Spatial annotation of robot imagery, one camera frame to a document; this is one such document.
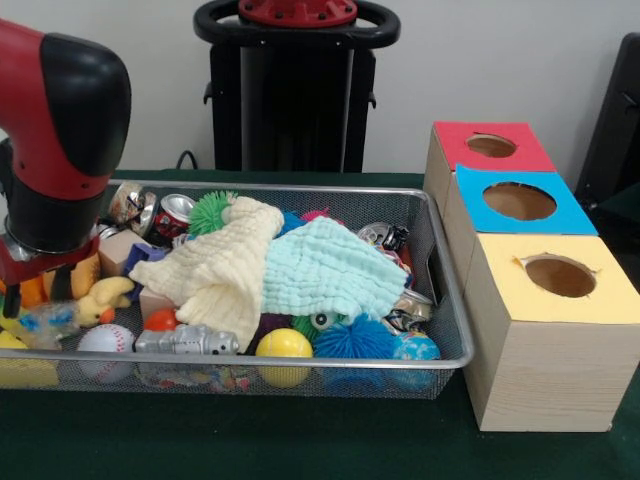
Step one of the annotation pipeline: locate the clear mesh bin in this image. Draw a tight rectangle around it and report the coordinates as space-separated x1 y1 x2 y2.
0 178 477 401

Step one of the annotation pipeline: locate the blue globe ball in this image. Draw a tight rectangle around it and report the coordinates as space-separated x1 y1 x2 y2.
390 332 442 391

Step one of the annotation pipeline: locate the yellow duck toy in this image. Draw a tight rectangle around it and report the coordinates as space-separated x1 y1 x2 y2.
75 277 136 328

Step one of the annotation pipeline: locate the tan wooden cube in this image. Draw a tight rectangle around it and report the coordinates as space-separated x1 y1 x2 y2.
98 230 151 279

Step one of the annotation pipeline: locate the yellow ball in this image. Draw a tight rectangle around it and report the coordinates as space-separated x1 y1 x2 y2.
254 328 314 389

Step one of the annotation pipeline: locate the purple block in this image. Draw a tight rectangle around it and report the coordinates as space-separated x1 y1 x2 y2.
120 243 169 301

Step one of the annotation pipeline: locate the yellow block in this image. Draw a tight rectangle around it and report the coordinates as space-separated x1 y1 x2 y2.
0 332 61 391

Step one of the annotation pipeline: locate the crushed silver can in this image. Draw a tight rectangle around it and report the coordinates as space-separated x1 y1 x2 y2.
384 288 435 333
109 181 159 239

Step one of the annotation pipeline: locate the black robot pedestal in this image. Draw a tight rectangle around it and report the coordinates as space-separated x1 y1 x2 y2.
194 0 402 173

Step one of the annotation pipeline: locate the pale yellow cloth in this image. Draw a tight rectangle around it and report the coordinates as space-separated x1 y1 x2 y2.
129 195 287 352

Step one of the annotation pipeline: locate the green fuzzy toy with eyes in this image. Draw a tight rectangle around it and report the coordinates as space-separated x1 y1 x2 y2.
189 191 241 239

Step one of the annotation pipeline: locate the black chair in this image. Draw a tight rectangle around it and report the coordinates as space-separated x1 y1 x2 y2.
575 33 640 251

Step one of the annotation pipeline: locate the white baseball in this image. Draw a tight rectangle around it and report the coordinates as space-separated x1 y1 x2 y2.
77 323 136 383

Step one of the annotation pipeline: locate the silver and black can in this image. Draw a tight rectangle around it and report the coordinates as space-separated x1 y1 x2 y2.
358 222 411 255

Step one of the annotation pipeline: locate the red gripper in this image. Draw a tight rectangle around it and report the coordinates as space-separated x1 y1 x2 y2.
0 235 101 319

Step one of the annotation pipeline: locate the blue fuzzy toy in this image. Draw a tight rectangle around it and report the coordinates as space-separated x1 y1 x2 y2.
280 210 307 237

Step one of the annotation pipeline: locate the wooden box with three holes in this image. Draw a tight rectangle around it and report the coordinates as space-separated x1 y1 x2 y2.
423 121 640 433

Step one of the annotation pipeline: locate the small clear plastic bottle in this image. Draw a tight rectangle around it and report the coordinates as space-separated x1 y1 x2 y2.
15 302 83 350

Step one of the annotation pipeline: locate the small green spiky toy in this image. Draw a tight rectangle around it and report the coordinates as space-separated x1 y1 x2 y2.
292 312 346 343

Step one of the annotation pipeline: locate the blue spiky ball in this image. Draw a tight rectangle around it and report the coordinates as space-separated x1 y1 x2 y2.
312 318 397 363

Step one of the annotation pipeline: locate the small wooden block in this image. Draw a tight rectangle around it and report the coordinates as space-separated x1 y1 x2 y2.
138 288 181 321

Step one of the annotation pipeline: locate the red soda can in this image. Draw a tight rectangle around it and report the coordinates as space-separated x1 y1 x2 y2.
152 193 197 243

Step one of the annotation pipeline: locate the mint green cloth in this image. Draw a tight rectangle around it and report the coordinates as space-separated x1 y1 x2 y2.
261 217 409 324

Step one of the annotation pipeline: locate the small red ball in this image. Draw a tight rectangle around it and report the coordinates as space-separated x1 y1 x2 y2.
144 309 180 332

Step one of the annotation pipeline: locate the silver robot toy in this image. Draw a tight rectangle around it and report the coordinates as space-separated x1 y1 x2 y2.
135 324 242 358

